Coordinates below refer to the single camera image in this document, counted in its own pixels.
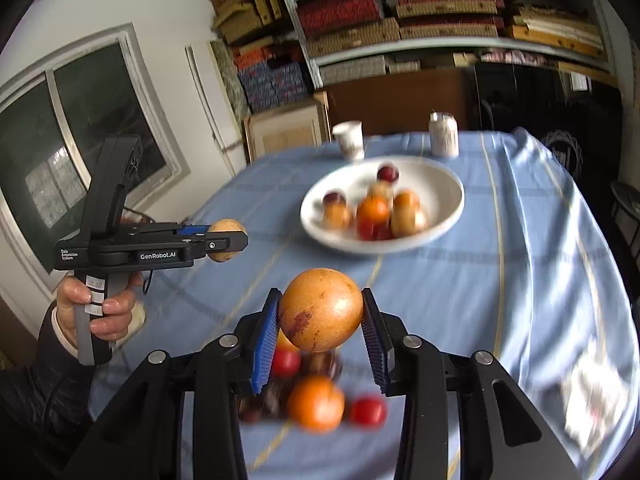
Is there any tan round potato fruit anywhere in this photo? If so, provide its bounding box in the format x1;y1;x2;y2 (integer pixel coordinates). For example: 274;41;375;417
206;218;247;263

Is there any large orange-yellow passion fruit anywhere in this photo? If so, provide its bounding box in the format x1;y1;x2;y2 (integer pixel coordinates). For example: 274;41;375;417
278;268;363;353

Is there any orange persimmon fruit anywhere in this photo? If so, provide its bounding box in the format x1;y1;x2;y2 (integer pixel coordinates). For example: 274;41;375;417
356;195;392;226

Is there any dark purple plum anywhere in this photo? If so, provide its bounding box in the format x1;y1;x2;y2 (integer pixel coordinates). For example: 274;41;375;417
376;164;399;184

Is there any person's left hand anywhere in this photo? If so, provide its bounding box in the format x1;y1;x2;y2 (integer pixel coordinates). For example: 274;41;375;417
54;272;144;348

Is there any crumpled white tissue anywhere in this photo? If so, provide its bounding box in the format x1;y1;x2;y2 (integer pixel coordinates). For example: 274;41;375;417
561;353;629;458

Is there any red cherry tomato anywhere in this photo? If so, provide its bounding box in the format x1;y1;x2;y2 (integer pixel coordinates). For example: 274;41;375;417
348;396;387;429

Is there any framed wooden panel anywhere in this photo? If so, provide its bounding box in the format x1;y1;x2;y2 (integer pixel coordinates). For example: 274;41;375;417
244;92;332;162

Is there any white paper cup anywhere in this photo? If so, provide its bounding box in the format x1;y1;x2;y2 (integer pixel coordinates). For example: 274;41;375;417
332;120;364;162

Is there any large orange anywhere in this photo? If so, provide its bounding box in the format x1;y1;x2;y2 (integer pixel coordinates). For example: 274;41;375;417
286;375;346;434

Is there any blue checked tablecloth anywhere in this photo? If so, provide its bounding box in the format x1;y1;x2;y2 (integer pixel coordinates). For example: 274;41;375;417
89;128;640;480

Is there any white oval plate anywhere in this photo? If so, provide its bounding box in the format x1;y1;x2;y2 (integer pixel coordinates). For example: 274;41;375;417
299;156;465;255

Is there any brown wooden board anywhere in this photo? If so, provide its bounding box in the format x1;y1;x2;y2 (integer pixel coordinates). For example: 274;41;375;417
323;67;480;136

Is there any white drink can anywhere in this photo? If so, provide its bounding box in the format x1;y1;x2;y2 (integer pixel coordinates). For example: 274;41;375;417
428;112;460;158

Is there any white metal shelf unit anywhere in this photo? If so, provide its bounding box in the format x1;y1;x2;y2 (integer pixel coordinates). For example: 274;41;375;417
284;0;615;88

